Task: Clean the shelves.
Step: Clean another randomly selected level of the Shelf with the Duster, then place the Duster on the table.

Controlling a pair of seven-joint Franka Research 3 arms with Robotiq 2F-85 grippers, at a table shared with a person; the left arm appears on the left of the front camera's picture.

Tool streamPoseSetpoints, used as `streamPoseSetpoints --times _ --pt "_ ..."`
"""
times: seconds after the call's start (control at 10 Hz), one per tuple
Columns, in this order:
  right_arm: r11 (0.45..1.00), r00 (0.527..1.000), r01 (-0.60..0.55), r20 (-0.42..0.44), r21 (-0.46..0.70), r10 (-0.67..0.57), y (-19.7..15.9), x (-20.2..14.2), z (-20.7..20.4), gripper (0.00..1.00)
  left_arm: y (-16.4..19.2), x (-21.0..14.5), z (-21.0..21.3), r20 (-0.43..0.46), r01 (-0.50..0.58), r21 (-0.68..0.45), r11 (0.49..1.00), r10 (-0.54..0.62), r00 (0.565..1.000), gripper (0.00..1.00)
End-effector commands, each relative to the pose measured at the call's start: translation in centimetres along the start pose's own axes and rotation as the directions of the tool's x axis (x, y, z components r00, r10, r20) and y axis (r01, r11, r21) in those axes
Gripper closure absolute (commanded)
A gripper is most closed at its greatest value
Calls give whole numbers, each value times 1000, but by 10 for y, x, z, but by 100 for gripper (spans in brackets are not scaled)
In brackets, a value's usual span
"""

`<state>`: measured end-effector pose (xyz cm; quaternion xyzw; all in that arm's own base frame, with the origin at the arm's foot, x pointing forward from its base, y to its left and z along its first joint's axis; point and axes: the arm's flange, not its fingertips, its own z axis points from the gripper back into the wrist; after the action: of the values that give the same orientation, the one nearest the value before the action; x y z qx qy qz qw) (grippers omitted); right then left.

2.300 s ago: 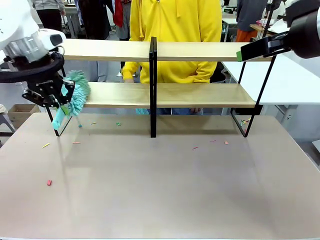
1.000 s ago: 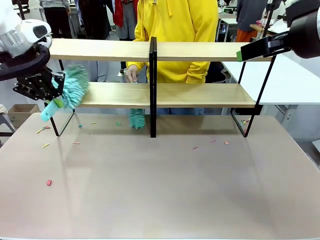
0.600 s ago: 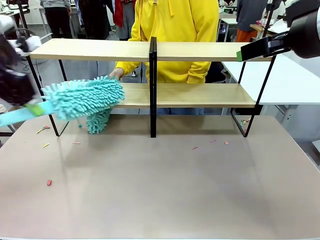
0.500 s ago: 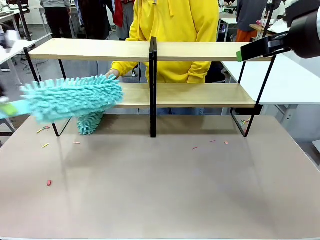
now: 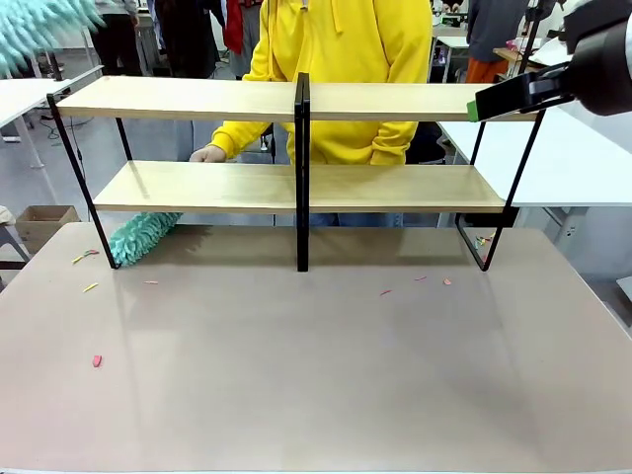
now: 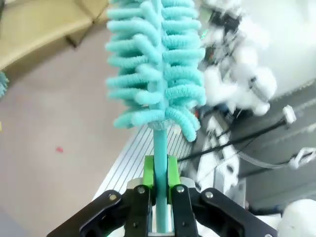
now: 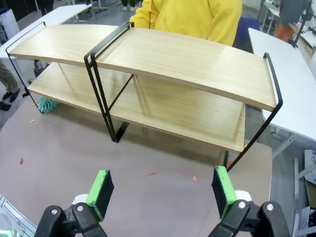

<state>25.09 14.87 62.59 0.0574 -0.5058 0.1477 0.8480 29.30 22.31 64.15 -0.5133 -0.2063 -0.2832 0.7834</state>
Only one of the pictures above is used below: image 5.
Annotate bystander in black clothes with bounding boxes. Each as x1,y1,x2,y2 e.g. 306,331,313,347
156,0,222,79

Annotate white table large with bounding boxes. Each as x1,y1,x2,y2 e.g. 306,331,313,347
437,104,632,233

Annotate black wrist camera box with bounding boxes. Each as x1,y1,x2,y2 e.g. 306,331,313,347
563,0,632,54

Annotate black office chair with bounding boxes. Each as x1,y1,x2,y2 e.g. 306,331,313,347
405,120,461,166

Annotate red jacket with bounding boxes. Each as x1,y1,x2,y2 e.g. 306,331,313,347
222,0,247,56

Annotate teal chenille duster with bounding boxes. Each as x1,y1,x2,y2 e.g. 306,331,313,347
0,0,108,80
108,211,185,270

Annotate person's right hand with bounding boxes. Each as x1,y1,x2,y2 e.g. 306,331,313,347
189,145,228,164

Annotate grey desk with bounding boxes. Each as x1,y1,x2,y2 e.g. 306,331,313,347
135,9,164,75

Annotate white table grey legs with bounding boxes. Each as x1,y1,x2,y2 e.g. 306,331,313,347
0,65,106,172

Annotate white paper sheet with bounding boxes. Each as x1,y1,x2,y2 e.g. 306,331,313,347
527,38,575,71

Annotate bystander in orange trousers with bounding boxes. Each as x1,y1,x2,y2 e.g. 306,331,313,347
465,0,533,84

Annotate black tripod pole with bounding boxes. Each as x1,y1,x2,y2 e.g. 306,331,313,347
520,0,547,75

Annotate person's left forearm yellow sleeve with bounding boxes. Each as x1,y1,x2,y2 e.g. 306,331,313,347
368,120,420,167

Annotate person in yellow hoodie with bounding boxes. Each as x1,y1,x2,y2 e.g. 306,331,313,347
210,0,435,229

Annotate bystander in dark trousers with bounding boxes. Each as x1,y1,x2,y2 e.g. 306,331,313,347
90,0,141,77

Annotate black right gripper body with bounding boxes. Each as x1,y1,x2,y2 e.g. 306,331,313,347
565,19,632,118

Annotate wooden shelf unit black frame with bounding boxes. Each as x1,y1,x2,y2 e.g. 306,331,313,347
46,73,311,273
294,72,549,273

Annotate brown cardboard box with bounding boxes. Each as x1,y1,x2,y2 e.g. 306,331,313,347
14,204,81,257

